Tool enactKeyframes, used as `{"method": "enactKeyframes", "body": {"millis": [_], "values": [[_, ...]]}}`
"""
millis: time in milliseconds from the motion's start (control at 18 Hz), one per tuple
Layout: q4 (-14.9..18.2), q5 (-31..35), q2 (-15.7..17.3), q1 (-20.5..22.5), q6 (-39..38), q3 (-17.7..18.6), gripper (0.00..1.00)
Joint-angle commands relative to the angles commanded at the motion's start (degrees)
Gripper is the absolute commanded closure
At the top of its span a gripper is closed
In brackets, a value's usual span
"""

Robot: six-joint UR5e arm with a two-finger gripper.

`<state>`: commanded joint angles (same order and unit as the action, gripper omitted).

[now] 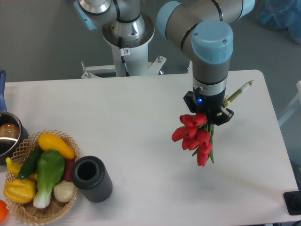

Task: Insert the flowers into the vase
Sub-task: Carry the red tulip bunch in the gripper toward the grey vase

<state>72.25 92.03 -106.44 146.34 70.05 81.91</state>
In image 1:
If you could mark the yellow bell pepper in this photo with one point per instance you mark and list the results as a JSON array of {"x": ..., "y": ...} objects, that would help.
[{"x": 20, "y": 191}]

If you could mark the green bok choy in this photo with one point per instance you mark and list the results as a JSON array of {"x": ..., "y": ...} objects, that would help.
[{"x": 50, "y": 168}]

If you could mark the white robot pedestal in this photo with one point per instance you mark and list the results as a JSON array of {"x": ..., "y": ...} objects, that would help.
[{"x": 130, "y": 50}]

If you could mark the black device at table edge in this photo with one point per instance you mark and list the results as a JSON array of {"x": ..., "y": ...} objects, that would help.
[{"x": 293, "y": 202}]

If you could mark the red tulip bouquet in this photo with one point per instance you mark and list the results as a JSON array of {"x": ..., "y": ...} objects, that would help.
[{"x": 197, "y": 130}]

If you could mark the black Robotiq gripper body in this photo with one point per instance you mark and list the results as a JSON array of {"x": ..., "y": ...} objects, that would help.
[{"x": 211, "y": 106}]

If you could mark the dark grey ribbed vase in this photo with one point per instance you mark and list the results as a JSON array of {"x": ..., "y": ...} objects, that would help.
[{"x": 91, "y": 177}]

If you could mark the blue plastic bag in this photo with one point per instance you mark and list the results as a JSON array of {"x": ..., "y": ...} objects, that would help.
[{"x": 281, "y": 15}]

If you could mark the small yellow gourd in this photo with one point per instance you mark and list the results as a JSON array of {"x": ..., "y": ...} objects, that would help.
[{"x": 14, "y": 167}]

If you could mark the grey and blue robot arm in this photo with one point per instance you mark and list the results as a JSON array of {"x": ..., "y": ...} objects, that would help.
[{"x": 201, "y": 31}]

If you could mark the orange fruit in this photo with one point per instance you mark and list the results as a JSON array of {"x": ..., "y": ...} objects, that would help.
[{"x": 3, "y": 211}]

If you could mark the woven wicker basket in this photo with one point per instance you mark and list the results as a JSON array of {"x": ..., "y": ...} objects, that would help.
[{"x": 26, "y": 213}]

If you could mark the dark pot with blue handle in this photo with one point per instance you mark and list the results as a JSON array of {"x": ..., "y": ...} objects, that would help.
[{"x": 12, "y": 132}]

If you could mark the white frame at right edge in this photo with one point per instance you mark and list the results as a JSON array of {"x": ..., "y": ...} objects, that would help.
[{"x": 291, "y": 107}]

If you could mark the white garlic bulb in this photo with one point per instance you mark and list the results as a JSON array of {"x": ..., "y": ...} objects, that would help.
[{"x": 63, "y": 191}]

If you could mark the dark green cucumber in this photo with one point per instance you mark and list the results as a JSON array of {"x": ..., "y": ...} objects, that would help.
[{"x": 29, "y": 166}]

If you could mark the red radish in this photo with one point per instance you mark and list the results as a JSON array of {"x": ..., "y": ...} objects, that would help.
[{"x": 68, "y": 169}]

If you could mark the yellow squash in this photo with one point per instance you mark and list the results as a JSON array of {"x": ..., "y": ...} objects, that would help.
[{"x": 48, "y": 141}]

